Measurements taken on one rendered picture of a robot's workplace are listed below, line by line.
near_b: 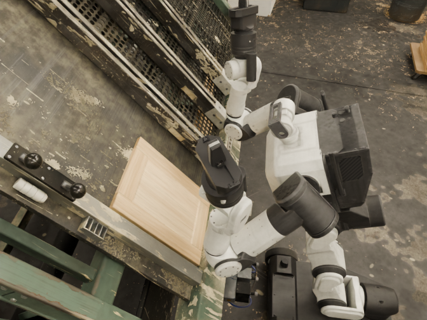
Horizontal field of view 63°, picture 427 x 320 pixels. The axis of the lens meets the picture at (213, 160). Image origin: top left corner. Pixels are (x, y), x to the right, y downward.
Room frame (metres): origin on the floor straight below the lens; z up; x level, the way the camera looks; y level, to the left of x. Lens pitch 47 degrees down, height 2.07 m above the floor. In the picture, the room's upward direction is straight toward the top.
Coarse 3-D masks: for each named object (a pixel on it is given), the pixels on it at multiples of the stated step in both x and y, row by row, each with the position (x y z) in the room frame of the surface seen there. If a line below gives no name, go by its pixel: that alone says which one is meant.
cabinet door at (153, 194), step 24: (144, 144) 0.90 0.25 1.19; (144, 168) 0.81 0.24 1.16; (168, 168) 0.87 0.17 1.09; (120, 192) 0.67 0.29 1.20; (144, 192) 0.72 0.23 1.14; (168, 192) 0.78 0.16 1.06; (192, 192) 0.84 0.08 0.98; (144, 216) 0.64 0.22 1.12; (168, 216) 0.69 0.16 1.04; (192, 216) 0.75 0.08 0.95; (168, 240) 0.61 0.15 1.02; (192, 240) 0.65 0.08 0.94
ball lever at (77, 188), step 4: (64, 180) 0.58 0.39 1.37; (64, 184) 0.57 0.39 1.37; (68, 184) 0.57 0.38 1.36; (76, 184) 0.52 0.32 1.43; (80, 184) 0.52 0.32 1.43; (64, 188) 0.56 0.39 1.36; (68, 188) 0.55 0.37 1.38; (72, 188) 0.51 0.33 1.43; (76, 188) 0.51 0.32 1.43; (80, 188) 0.51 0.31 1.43; (84, 188) 0.51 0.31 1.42; (72, 192) 0.50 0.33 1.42; (76, 192) 0.50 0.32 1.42; (80, 192) 0.50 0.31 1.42; (84, 192) 0.51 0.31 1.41; (72, 196) 0.50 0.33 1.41; (76, 196) 0.49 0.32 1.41; (80, 196) 0.50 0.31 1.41
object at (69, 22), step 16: (32, 0) 1.11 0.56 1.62; (48, 0) 1.10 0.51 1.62; (64, 0) 1.15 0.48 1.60; (48, 16) 1.10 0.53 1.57; (64, 16) 1.09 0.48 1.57; (80, 16) 1.14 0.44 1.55; (64, 32) 1.10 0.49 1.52; (80, 32) 1.09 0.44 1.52; (96, 32) 1.13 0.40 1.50; (80, 48) 1.09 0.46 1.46; (96, 48) 1.08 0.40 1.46; (112, 48) 1.13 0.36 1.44; (96, 64) 1.09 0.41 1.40; (112, 64) 1.08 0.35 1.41; (128, 64) 1.12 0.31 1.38; (112, 80) 1.08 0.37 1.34; (128, 80) 1.07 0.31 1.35; (144, 80) 1.11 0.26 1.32; (144, 96) 1.07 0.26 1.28; (160, 96) 1.10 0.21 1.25; (160, 112) 1.06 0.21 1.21; (176, 112) 1.09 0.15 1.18; (176, 128) 1.05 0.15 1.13; (192, 128) 1.08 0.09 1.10; (192, 144) 1.04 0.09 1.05
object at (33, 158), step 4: (32, 152) 0.54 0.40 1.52; (20, 156) 0.58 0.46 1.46; (24, 156) 0.58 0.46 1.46; (28, 156) 0.52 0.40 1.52; (32, 156) 0.52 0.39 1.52; (36, 156) 0.52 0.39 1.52; (40, 156) 0.53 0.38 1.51; (20, 160) 0.57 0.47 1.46; (24, 160) 0.51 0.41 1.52; (28, 160) 0.51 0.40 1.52; (32, 160) 0.51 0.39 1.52; (36, 160) 0.52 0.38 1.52; (40, 160) 0.52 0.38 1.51; (28, 164) 0.51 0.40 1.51; (32, 164) 0.51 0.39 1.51; (36, 164) 0.51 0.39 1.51; (40, 164) 0.51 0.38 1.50; (32, 168) 0.50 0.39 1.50; (36, 168) 0.51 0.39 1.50
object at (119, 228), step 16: (0, 144) 0.59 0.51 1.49; (0, 160) 0.56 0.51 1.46; (16, 176) 0.56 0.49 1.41; (48, 192) 0.55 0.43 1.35; (80, 208) 0.54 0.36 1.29; (96, 208) 0.56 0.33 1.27; (112, 224) 0.55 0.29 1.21; (128, 224) 0.57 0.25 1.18; (128, 240) 0.53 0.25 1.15; (144, 240) 0.55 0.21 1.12; (144, 256) 0.53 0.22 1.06; (160, 256) 0.53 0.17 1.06; (176, 256) 0.55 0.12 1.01; (176, 272) 0.51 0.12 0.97; (192, 272) 0.53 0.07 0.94
